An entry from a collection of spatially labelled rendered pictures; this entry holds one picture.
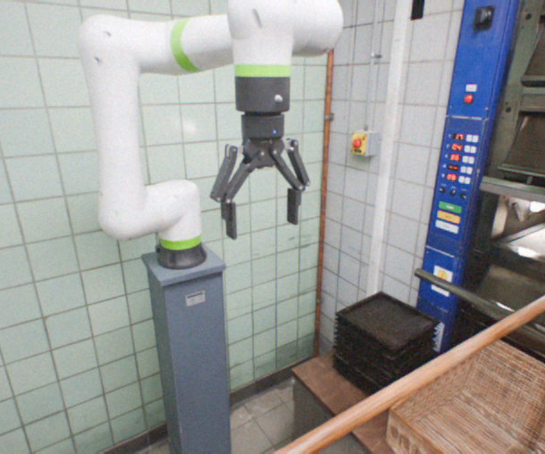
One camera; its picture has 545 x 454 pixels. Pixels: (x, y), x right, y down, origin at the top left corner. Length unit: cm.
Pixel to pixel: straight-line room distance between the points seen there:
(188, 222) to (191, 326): 33
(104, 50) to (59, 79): 62
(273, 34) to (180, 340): 93
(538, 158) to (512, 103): 20
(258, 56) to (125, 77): 41
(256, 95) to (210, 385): 104
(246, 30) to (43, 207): 114
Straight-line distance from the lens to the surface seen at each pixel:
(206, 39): 91
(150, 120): 161
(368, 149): 177
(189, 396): 142
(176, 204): 110
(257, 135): 65
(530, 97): 147
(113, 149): 99
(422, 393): 153
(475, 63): 152
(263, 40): 64
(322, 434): 70
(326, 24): 73
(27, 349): 183
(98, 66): 96
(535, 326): 115
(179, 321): 123
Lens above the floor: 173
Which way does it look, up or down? 21 degrees down
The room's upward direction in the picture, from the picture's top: straight up
